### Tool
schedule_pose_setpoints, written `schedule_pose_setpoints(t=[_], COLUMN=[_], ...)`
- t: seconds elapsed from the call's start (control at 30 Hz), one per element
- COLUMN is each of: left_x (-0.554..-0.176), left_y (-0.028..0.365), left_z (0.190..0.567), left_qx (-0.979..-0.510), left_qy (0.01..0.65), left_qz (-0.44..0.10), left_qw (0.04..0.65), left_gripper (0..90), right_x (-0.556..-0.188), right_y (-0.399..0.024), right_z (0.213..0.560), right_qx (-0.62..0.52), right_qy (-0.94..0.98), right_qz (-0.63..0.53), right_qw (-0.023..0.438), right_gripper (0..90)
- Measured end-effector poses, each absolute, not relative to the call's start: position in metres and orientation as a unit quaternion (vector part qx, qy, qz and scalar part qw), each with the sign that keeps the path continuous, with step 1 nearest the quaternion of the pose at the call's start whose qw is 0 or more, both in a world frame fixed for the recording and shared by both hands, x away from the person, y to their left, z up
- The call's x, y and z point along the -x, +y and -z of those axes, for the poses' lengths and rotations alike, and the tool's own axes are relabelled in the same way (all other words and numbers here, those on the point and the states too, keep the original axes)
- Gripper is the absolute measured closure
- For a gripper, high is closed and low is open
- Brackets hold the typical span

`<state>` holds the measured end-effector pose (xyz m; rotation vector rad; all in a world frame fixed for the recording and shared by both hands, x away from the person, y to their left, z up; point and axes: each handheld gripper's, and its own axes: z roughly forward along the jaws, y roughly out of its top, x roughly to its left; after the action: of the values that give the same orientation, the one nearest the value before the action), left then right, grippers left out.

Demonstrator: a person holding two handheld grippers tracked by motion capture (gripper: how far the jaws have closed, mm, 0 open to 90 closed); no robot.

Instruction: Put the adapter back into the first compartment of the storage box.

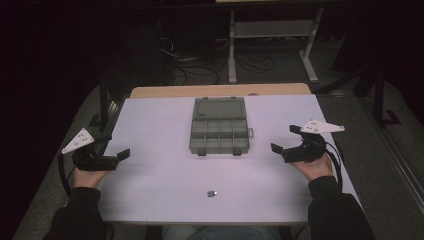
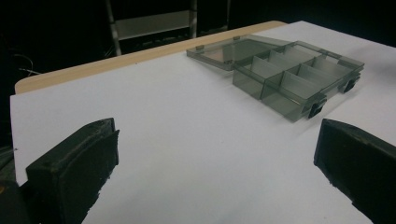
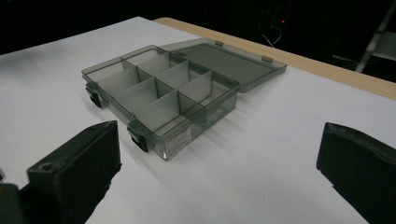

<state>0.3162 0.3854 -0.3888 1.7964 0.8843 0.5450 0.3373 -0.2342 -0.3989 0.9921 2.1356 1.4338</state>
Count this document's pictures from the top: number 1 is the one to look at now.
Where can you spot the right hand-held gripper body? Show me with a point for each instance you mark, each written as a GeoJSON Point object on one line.
{"type": "Point", "coordinates": [310, 145]}

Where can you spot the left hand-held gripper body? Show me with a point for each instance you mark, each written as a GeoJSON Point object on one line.
{"type": "Point", "coordinates": [87, 156]}

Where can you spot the grey plastic compartment box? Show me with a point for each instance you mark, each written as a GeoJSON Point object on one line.
{"type": "Point", "coordinates": [219, 126]}

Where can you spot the small grey metal part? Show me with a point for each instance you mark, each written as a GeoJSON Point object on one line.
{"type": "Point", "coordinates": [212, 193]}

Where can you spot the person's left hand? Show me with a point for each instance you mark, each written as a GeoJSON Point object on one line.
{"type": "Point", "coordinates": [87, 177]}

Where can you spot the person's right hand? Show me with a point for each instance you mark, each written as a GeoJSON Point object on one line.
{"type": "Point", "coordinates": [316, 168]}

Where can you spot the black metal stand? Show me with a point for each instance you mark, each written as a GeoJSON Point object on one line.
{"type": "Point", "coordinates": [380, 96]}
{"type": "Point", "coordinates": [105, 106]}

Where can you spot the white metal table frame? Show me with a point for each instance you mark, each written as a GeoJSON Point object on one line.
{"type": "Point", "coordinates": [273, 43]}

